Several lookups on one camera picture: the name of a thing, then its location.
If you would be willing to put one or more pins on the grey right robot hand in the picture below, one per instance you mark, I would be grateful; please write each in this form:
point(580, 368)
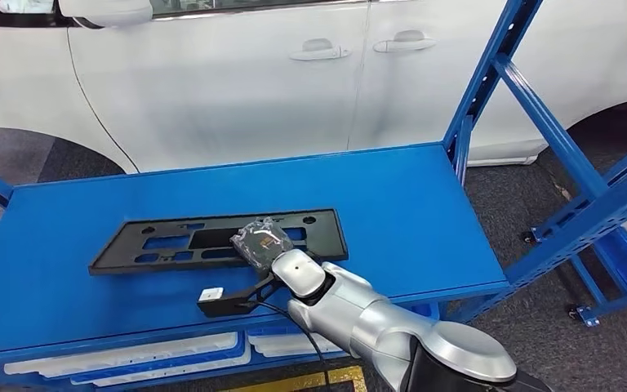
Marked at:
point(262, 243)

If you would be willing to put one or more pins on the black plastic panel part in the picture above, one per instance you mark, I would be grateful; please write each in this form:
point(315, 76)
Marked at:
point(129, 249)

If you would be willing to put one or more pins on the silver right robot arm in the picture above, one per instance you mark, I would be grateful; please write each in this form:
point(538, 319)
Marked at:
point(378, 324)

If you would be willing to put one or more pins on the blue metal shelf rack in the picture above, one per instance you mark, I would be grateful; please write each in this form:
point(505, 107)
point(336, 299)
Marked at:
point(346, 189)

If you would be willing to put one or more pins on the white car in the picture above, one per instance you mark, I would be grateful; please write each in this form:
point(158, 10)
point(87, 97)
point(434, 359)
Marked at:
point(211, 81)

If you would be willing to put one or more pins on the blue rack with casters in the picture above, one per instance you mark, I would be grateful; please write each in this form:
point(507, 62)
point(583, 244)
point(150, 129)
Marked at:
point(554, 132)

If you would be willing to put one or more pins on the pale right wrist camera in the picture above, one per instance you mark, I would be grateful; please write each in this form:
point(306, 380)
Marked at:
point(211, 295)

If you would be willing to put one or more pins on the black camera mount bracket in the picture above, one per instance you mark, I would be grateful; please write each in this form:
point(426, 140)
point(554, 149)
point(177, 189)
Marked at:
point(227, 307)

